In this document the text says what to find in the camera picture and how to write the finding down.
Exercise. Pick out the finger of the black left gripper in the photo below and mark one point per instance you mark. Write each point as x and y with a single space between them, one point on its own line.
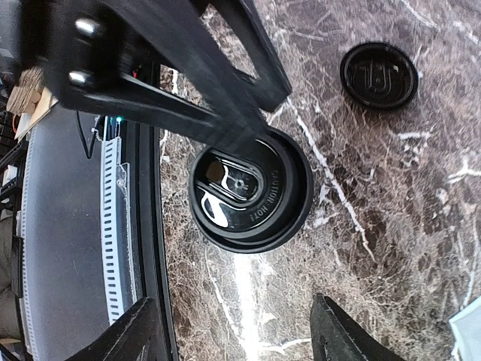
271 87
233 120

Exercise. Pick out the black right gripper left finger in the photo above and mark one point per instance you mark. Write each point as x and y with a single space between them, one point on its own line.
136 335

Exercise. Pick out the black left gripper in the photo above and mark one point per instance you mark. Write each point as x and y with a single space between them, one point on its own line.
77 44

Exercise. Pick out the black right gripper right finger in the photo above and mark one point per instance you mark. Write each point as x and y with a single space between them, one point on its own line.
336 336

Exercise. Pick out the white paper takeout bag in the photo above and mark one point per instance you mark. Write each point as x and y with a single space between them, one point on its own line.
466 328

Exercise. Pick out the black plastic cup lid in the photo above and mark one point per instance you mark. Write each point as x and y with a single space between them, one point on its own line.
379 76

